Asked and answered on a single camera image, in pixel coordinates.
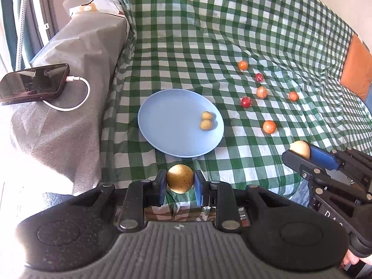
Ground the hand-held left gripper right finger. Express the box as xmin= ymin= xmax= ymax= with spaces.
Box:
xmin=194 ymin=170 xmax=287 ymax=233

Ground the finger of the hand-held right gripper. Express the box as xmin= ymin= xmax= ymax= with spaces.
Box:
xmin=309 ymin=145 xmax=372 ymax=193
xmin=281 ymin=149 xmax=332 ymax=199

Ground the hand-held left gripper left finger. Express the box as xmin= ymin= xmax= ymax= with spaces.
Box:
xmin=73 ymin=170 xmax=168 ymax=234

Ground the pale yellow round fruit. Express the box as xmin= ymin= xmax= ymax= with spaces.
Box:
xmin=289 ymin=140 xmax=311 ymax=160

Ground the large golden yellow round fruit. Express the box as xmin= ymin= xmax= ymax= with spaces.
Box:
xmin=166 ymin=164 xmax=195 ymax=194

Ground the light blue plate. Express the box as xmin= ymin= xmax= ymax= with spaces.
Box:
xmin=138 ymin=89 xmax=224 ymax=157

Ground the person's right hand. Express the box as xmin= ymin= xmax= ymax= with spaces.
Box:
xmin=342 ymin=250 xmax=372 ymax=266

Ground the blue denim trouser leg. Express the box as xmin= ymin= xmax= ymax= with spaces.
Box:
xmin=286 ymin=179 xmax=311 ymax=209

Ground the large orange round fruit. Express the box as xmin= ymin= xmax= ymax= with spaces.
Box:
xmin=263 ymin=120 xmax=277 ymax=135

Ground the orange cushion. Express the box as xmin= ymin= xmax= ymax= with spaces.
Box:
xmin=340 ymin=34 xmax=372 ymax=101

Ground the green white checked cloth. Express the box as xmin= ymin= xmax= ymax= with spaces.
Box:
xmin=100 ymin=0 xmax=372 ymax=210

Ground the grey fabric cover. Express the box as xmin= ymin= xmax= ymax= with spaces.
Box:
xmin=10 ymin=0 xmax=136 ymax=197

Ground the black smartphone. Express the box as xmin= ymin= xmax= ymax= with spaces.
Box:
xmin=0 ymin=63 xmax=70 ymax=106

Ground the white crumpled paper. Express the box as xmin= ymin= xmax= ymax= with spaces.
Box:
xmin=68 ymin=1 xmax=126 ymax=17

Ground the teal curtain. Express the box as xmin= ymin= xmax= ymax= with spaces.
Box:
xmin=0 ymin=0 xmax=36 ymax=74

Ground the white charging cable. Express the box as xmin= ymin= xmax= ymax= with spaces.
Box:
xmin=43 ymin=76 xmax=91 ymax=112

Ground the striped braided cord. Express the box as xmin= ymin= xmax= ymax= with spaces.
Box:
xmin=16 ymin=0 xmax=30 ymax=72

